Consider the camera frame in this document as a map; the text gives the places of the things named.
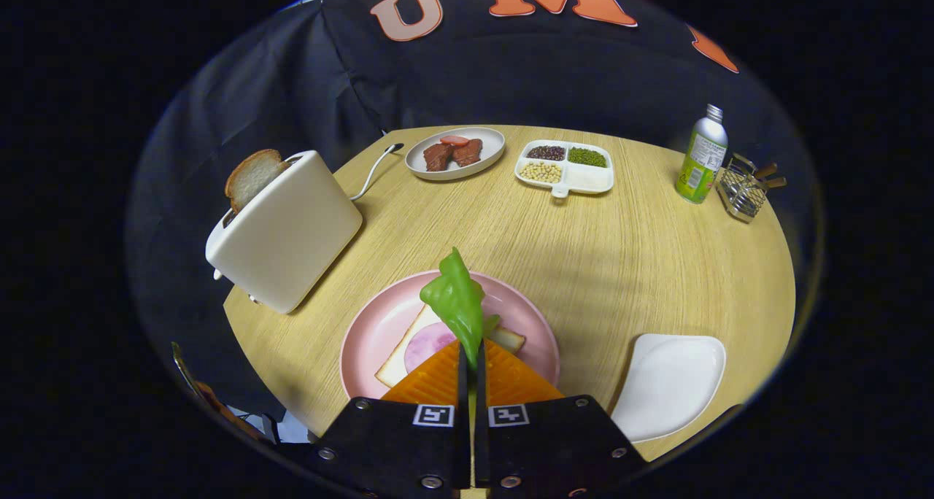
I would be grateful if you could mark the pile of yellow soybeans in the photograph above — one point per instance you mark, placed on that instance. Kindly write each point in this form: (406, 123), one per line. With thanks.
(541, 172)

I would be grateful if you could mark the pink round plate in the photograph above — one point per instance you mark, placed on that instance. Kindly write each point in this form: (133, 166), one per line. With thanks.
(376, 331)

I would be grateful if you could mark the white divided dish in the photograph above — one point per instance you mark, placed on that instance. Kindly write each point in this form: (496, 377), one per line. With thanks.
(591, 179)

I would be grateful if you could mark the pink ham slice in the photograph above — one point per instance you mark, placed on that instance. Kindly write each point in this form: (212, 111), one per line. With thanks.
(427, 346)

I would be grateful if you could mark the white toaster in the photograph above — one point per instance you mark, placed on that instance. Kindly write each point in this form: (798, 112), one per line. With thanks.
(292, 229)

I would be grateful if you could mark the toasted bread slice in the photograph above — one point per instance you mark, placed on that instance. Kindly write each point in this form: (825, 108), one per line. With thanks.
(252, 176)

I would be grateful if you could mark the white leaf-shaped plate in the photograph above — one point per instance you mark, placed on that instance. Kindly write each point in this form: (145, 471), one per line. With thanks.
(668, 386)

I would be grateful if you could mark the black backdrop cloth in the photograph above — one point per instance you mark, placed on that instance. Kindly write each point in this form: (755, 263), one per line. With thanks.
(292, 83)

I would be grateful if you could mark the green lettuce leaf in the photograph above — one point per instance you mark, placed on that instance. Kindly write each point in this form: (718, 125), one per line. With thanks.
(456, 302)

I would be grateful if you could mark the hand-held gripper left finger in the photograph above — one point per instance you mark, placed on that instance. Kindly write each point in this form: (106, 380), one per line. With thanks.
(462, 441)

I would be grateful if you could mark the pile of green mung beans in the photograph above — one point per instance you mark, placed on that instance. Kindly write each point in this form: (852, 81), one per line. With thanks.
(587, 157)

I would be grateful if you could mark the green and silver bottle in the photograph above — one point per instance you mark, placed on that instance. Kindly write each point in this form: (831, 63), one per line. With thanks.
(702, 160)

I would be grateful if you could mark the white sandwich bread slice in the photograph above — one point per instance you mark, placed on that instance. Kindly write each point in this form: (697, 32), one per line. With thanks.
(400, 360)

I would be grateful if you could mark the brown meat piece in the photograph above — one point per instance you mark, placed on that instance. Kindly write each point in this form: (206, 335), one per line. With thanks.
(438, 157)
(468, 153)

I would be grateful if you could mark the grey round plate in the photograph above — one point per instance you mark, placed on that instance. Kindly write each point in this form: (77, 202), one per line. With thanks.
(490, 143)

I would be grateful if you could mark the red sausage slice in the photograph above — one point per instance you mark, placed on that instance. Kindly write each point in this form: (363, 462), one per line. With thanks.
(454, 141)

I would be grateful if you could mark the pile of dark red beans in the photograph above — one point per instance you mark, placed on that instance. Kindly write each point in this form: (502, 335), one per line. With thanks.
(546, 152)

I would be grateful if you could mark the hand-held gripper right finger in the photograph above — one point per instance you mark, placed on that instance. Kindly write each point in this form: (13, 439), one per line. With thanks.
(481, 441)

